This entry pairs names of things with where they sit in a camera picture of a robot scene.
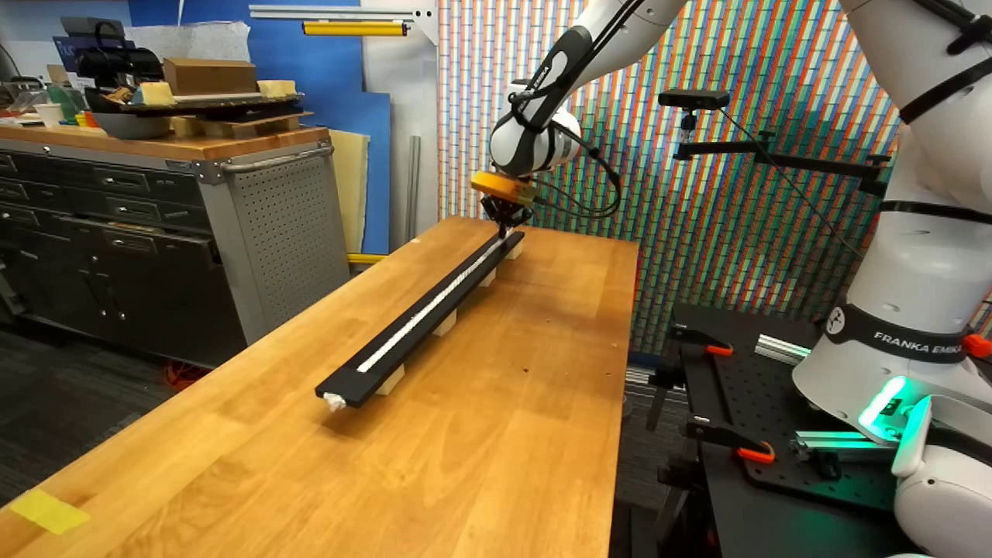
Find aluminium wall bracket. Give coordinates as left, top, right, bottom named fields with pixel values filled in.
left=249, top=3, right=439, bottom=45

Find camera on mount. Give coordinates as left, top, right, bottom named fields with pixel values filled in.
left=657, top=88, right=894, bottom=199

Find black tray with foam blocks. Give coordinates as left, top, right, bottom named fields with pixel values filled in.
left=116, top=79, right=315, bottom=140

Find black cable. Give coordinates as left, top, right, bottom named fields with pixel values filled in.
left=718, top=105, right=864, bottom=260

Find beige board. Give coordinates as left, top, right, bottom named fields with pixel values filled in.
left=329, top=129, right=371, bottom=257

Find white rope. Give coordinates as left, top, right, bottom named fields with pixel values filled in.
left=323, top=229, right=515, bottom=412

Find grey tool cabinet wooden top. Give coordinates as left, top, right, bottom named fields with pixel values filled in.
left=0, top=122, right=351, bottom=370

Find aluminium rail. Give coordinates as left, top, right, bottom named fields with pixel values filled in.
left=755, top=332, right=812, bottom=367
left=790, top=430, right=894, bottom=467

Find multicoloured patterned backdrop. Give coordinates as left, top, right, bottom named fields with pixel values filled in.
left=437, top=0, right=992, bottom=356

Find yellow bar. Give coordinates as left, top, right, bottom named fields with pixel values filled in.
left=301, top=20, right=410, bottom=38

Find grey bowl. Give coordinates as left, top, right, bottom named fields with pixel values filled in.
left=92, top=112, right=173, bottom=141

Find brown cardboard box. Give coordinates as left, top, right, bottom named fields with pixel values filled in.
left=162, top=57, right=259, bottom=97

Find long black plank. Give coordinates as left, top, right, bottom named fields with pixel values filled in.
left=314, top=228, right=526, bottom=409

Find blue board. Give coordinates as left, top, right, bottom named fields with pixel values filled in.
left=127, top=0, right=394, bottom=257

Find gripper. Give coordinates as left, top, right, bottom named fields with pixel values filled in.
left=480, top=194, right=534, bottom=238

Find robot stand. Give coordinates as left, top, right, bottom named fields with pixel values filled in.
left=646, top=301, right=992, bottom=558

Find orange cable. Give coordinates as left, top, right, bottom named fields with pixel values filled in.
left=161, top=360, right=208, bottom=393

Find yellow tape piece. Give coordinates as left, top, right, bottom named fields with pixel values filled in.
left=7, top=487, right=91, bottom=536

